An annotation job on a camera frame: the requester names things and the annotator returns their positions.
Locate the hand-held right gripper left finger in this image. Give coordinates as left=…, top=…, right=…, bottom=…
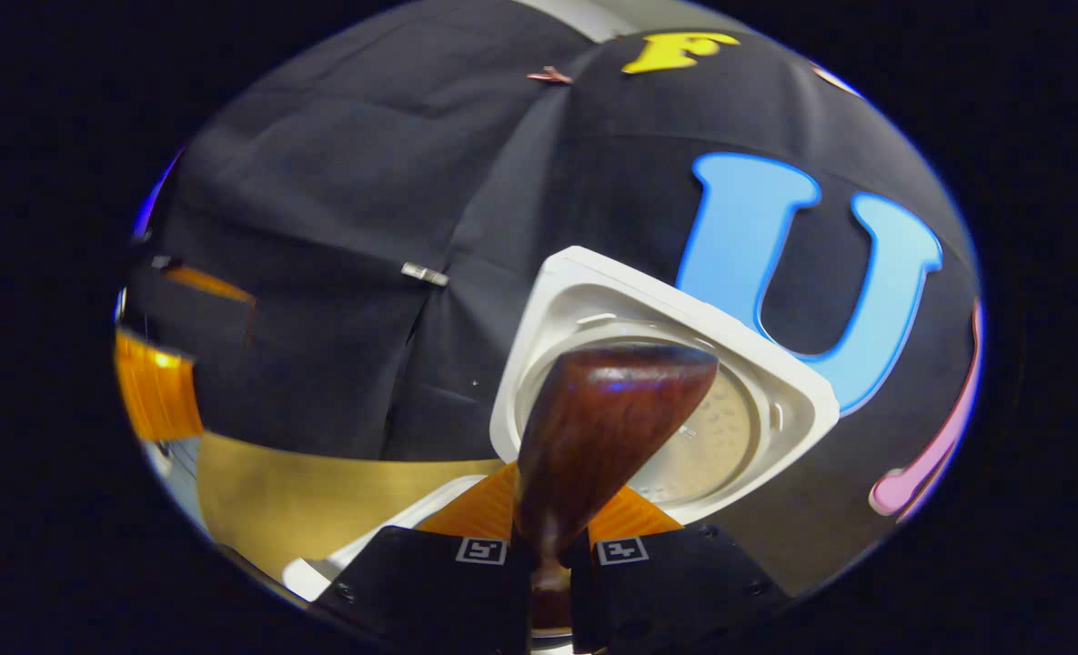
left=314, top=461, right=536, bottom=655

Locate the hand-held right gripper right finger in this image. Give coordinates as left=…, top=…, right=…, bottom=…
left=567, top=484, right=791, bottom=655

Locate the dark wooden spoon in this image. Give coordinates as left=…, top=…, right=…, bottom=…
left=511, top=343, right=720, bottom=638

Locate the white rice cooker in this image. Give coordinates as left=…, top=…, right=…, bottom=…
left=282, top=246, right=841, bottom=603

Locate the black backdrop cloth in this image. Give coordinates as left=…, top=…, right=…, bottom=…
left=125, top=0, right=985, bottom=601

